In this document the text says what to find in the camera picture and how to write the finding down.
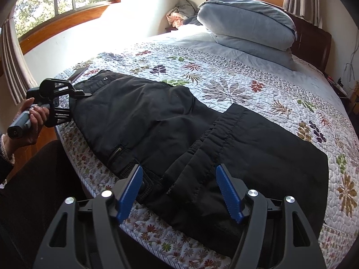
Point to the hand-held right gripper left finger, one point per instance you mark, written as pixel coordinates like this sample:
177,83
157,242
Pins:
129,196

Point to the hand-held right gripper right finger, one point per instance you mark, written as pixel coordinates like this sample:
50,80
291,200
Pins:
230,196

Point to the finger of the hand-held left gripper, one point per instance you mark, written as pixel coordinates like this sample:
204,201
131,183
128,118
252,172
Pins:
60,116
66,85

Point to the black pants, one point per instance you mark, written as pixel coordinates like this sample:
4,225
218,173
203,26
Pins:
157,117

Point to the person's left forearm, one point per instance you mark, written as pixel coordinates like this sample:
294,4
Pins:
6,154

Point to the person's left hand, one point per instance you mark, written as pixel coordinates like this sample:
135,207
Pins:
39,119

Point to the black smartphone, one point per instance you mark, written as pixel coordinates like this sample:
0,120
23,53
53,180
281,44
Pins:
79,74

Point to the striped side curtain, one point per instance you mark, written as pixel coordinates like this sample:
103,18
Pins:
16,61

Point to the floral quilted bedspread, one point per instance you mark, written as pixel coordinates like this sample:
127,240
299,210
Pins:
252,89

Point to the small wooden nightstand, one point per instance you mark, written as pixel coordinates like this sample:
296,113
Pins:
171,29

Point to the pile of clothes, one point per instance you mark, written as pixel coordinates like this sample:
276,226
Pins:
181,11

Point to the dark grey pillow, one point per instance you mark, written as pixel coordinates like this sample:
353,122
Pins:
192,20

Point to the nightstand with chargers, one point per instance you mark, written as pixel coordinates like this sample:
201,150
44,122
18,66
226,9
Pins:
339,88

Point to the wooden desk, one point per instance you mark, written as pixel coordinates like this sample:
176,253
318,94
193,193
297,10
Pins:
354,98

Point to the folded grey duvet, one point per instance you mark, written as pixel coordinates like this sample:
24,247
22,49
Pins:
246,25

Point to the dark wooden headboard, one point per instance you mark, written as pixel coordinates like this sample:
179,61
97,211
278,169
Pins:
311,42

